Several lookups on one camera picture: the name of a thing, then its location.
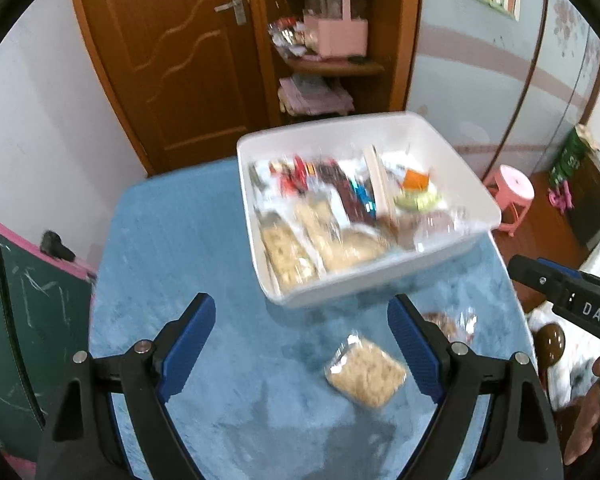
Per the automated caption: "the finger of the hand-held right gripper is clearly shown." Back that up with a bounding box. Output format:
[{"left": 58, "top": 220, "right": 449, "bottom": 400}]
[
  {"left": 509, "top": 254, "right": 569, "bottom": 307},
  {"left": 537, "top": 258, "right": 600, "bottom": 297}
]

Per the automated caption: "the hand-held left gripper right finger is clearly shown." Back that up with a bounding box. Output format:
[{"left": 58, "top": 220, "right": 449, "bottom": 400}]
[{"left": 386, "top": 293, "right": 565, "bottom": 480}]

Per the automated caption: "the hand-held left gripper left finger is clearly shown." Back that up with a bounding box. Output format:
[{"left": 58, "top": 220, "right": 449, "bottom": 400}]
[{"left": 35, "top": 292, "right": 217, "bottom": 480}]

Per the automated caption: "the beige rice cracker packet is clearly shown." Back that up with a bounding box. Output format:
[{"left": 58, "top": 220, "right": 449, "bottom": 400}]
[{"left": 324, "top": 331, "right": 408, "bottom": 409}]

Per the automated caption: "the clear bread packet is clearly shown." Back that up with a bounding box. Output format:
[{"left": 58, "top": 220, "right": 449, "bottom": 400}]
[{"left": 336, "top": 226, "right": 392, "bottom": 267}]

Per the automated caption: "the yellow puffed snack packet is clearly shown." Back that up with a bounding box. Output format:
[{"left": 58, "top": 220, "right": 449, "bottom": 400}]
[
  {"left": 257, "top": 212, "right": 318, "bottom": 294},
  {"left": 294, "top": 197, "right": 343, "bottom": 275}
]

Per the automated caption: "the small green snack packet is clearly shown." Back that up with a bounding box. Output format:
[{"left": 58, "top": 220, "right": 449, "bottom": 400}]
[{"left": 395, "top": 191, "right": 443, "bottom": 213}]

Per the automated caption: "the red dark date packet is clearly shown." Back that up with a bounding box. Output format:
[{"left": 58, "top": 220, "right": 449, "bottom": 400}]
[{"left": 322, "top": 159, "right": 378, "bottom": 224}]

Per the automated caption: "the white plastic bin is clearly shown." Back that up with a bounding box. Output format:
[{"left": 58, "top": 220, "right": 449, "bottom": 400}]
[{"left": 236, "top": 111, "right": 502, "bottom": 309}]

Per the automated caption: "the person's right hand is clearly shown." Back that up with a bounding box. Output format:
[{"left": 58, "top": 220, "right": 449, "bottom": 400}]
[{"left": 564, "top": 354, "right": 600, "bottom": 466}]

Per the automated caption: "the clear brown snack packet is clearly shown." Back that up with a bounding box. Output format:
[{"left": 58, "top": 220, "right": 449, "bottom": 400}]
[{"left": 420, "top": 310, "right": 478, "bottom": 346}]

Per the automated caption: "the brown round bedpost knob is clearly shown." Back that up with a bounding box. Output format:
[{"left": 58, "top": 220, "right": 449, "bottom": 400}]
[{"left": 535, "top": 324, "right": 567, "bottom": 369}]

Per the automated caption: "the white checked blanket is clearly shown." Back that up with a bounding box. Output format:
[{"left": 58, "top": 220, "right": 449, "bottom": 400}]
[{"left": 527, "top": 220, "right": 600, "bottom": 411}]

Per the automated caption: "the pink toy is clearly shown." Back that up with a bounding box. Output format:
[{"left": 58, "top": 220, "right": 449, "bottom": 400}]
[{"left": 548, "top": 187, "right": 576, "bottom": 210}]

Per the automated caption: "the dark wooden cabinet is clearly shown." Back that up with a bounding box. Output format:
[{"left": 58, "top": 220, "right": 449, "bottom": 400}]
[{"left": 565, "top": 147, "right": 600, "bottom": 252}]

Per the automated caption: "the pink plastic stool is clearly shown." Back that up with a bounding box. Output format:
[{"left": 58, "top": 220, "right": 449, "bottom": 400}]
[{"left": 482, "top": 164, "right": 535, "bottom": 237}]

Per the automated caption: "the crinkled clear snack packet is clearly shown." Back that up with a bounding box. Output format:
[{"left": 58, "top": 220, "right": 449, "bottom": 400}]
[{"left": 412, "top": 207, "right": 471, "bottom": 254}]

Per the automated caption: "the green printed bag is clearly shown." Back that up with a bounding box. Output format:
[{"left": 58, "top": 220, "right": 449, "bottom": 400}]
[{"left": 547, "top": 127, "right": 588, "bottom": 189}]

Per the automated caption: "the orange snack packet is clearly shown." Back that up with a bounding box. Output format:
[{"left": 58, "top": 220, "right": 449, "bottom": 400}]
[{"left": 402, "top": 169, "right": 431, "bottom": 192}]

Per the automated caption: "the black clip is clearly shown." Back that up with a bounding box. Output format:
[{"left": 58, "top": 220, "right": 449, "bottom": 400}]
[{"left": 40, "top": 230, "right": 76, "bottom": 263}]

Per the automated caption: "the long cream snack box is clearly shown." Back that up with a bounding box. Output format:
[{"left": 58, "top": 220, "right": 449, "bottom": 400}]
[{"left": 362, "top": 145, "right": 399, "bottom": 219}]

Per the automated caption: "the bunch of red wrappers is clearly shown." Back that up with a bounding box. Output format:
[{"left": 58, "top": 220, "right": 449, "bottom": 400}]
[{"left": 270, "top": 156, "right": 322, "bottom": 196}]

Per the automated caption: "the grey sliding wardrobe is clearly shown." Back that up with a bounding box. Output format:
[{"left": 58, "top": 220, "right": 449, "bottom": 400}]
[{"left": 405, "top": 0, "right": 600, "bottom": 181}]

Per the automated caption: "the folded pink cloth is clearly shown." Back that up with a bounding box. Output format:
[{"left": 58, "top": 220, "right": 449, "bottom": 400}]
[{"left": 278, "top": 74, "right": 355, "bottom": 116}]

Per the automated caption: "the brown wooden shelf unit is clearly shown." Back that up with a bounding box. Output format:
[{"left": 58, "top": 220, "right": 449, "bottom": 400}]
[{"left": 252, "top": 0, "right": 424, "bottom": 129}]

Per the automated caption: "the brown wooden door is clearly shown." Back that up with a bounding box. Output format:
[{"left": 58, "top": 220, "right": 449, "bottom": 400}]
[{"left": 69, "top": 0, "right": 281, "bottom": 176}]

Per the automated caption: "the pile of shiny wrappers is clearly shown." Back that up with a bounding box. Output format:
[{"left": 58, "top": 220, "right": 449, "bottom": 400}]
[{"left": 267, "top": 17, "right": 308, "bottom": 59}]

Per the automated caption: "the green chalkboard pink frame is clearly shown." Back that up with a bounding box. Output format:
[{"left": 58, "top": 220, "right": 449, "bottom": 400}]
[{"left": 0, "top": 215, "right": 99, "bottom": 456}]

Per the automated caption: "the black cable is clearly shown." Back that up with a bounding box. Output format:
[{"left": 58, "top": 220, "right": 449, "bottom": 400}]
[{"left": 0, "top": 207, "right": 47, "bottom": 427}]

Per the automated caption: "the pink handled basket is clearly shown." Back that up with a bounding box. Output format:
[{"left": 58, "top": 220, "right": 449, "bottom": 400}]
[{"left": 303, "top": 0, "right": 369, "bottom": 58}]

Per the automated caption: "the metal door handle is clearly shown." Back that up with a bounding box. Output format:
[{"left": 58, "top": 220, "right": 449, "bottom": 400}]
[{"left": 214, "top": 0, "right": 248, "bottom": 25}]

